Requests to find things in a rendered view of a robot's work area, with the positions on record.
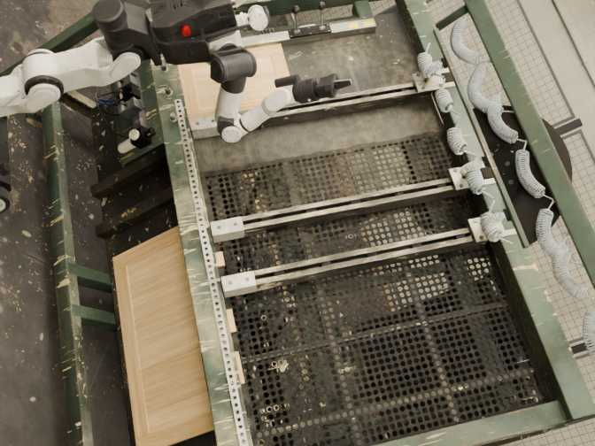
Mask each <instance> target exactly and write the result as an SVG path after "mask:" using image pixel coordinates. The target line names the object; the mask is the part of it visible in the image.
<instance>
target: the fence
mask: <svg viewBox="0 0 595 446"><path fill-rule="evenodd" d="M368 20H372V21H373V23H374V25H371V26H365V27H364V26H363V23H362V21H368ZM356 22H358V23H359V27H354V28H349V26H348V24H350V23H356ZM330 28H331V33H327V34H322V35H310V36H305V37H298V38H292V39H290V36H289V33H288V31H285V32H279V33H272V34H267V35H255V36H249V37H244V38H242V42H243V47H244V48H245V49H250V48H257V47H262V46H268V45H275V44H281V45H282V46H284V45H291V44H296V43H302V42H313V41H319V40H325V39H331V38H337V37H343V36H348V35H360V34H365V33H372V32H375V29H376V24H375V21H374V19H363V20H356V21H351V22H344V23H338V24H332V25H330Z"/></svg>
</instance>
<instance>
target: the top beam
mask: <svg viewBox="0 0 595 446"><path fill-rule="evenodd" d="M395 2H396V4H397V7H398V10H399V13H400V15H401V18H402V20H403V22H404V24H405V27H406V31H407V33H408V35H409V37H410V40H411V43H412V45H413V48H414V51H415V53H416V56H417V57H418V55H419V54H421V53H424V52H425V51H426V49H427V47H428V45H429V42H430V46H429V49H428V52H427V53H428V54H430V56H431V57H432V62H435V63H436V61H439V63H442V61H441V58H443V54H442V52H441V50H440V48H439V46H438V43H437V39H436V37H435V36H434V33H433V31H434V29H436V25H435V23H434V20H433V19H432V17H431V14H430V12H429V8H428V6H427V4H426V2H425V0H395ZM444 89H447V90H448V91H449V92H450V95H451V98H452V100H453V102H454V106H453V107H452V109H453V110H454V111H456V112H457V113H459V114H460V115H457V114H456V113H454V112H452V111H449V112H443V111H440V109H439V108H438V106H437V101H436V99H435V93H436V92H437V91H438V90H439V89H436V90H432V93H431V94H432V96H433V98H434V100H435V103H436V106H437V109H438V111H439V114H440V116H441V119H442V121H443V123H444V127H445V129H446V132H447V130H448V129H451V128H453V127H455V126H456V123H457V121H458V118H459V117H461V118H460V122H459V124H458V126H457V128H458V129H460V130H461V132H462V136H463V139H464V141H465V142H466V143H467V151H469V152H472V153H475V154H476V156H474V155H471V154H468V153H466V152H464V153H463V154H462V155H456V157H457V159H458V161H459V163H460V167H462V166H464V165H465V164H466V163H469V162H471V161H473V162H474V160H475V157H477V162H478V159H479V160H480V162H483V161H482V157H484V154H483V150H482V148H481V146H480V143H479V142H478V139H477V137H476V135H475V131H474V129H473V127H472V125H471V122H470V120H469V117H468V115H467V112H466V110H465V107H464V105H463V103H462V101H461V99H460V95H459V92H458V90H457V89H456V87H451V88H444ZM469 190H470V188H469ZM470 192H471V195H472V197H473V199H474V202H475V206H476V208H477V210H478V212H479V215H480V216H481V215H482V214H485V213H486V212H489V210H490V207H491V204H492V202H493V200H495V203H494V205H493V207H492V210H491V214H492V213H494V214H495V213H497V212H498V213H499V212H500V211H501V212H503V210H504V209H506V206H505V204H504V201H503V199H502V196H501V195H500V193H499V190H498V186H497V184H496V183H493V184H489V185H487V186H486V188H485V190H484V192H486V193H488V194H489V195H491V196H493V197H494V198H493V199H492V198H491V197H489V196H487V195H485V194H484V193H482V194H480V195H477V194H474V193H472V191H471V190H470ZM501 238H503V239H505V240H507V241H509V242H512V243H513V244H509V243H507V242H504V241H501V240H498V241H496V242H491V241H490V242H491V246H492V248H493V250H494V253H495V255H496V258H497V260H498V264H499V266H500V269H501V271H502V273H503V275H504V278H505V280H506V284H507V286H508V289H509V291H510V294H511V296H512V298H513V300H514V304H515V307H516V309H517V311H518V313H519V316H520V318H521V321H522V324H523V327H524V329H525V332H526V334H527V336H528V338H529V342H530V345H531V347H532V349H533V352H534V354H535V357H536V359H537V362H538V365H539V367H540V370H541V372H542V374H543V376H544V379H545V383H546V386H547V387H548V390H549V392H550V395H551V397H552V400H555V399H557V400H558V401H560V404H561V407H562V410H563V411H564V414H565V416H566V419H567V420H566V422H565V423H562V424H568V423H571V422H575V421H578V420H582V419H588V418H590V417H592V416H595V404H594V402H593V400H592V398H591V394H590V392H589V389H588V388H587V385H586V383H585V381H584V378H583V376H582V373H581V371H580V368H579V366H578V364H577V362H576V358H575V356H574V354H573V351H572V350H571V348H570V345H569V343H568V339H567V337H566V335H565V333H564V331H563V328H562V326H561V323H560V321H559V318H558V316H557V313H556V311H555V310H554V307H553V304H552V301H551V299H550V297H549V295H548V293H547V290H546V288H545V285H544V283H543V280H542V278H541V276H540V273H539V271H538V269H537V266H536V263H535V261H534V259H533V257H532V255H531V252H530V250H529V248H527V249H524V248H523V247H522V244H521V242H520V239H519V237H518V235H509V236H505V237H501Z"/></svg>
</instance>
